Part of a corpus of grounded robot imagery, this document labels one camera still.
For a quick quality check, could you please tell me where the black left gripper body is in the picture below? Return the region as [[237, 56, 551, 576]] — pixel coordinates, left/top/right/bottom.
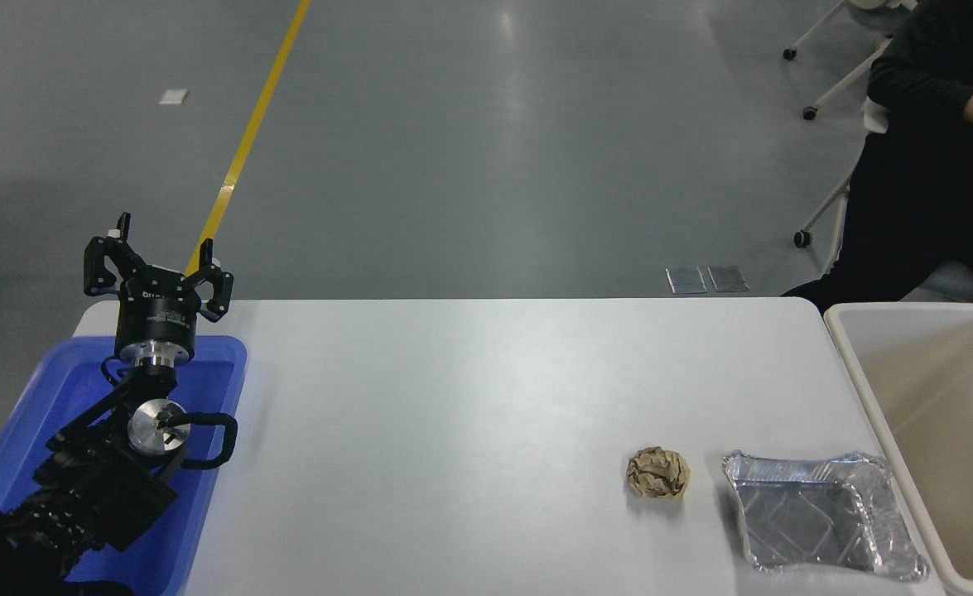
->
[[114, 273, 204, 353]]

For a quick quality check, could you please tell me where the blue plastic tray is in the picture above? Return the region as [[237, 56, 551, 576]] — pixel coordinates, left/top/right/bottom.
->
[[0, 334, 248, 596]]

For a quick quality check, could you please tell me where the crumpled tan paper ball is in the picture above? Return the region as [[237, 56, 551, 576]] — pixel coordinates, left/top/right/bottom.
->
[[626, 447, 691, 500]]

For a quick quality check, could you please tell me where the silver foil tray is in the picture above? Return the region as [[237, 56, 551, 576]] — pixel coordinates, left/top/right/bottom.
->
[[722, 451, 931, 582]]

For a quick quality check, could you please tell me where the white office chair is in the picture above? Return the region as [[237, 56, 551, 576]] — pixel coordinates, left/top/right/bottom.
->
[[783, 0, 922, 249]]

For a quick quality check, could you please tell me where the person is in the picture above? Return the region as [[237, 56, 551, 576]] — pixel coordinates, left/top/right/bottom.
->
[[784, 0, 973, 314]]

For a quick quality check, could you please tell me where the large pale plastic bin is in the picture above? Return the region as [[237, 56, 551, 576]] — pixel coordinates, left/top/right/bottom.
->
[[823, 302, 973, 596]]

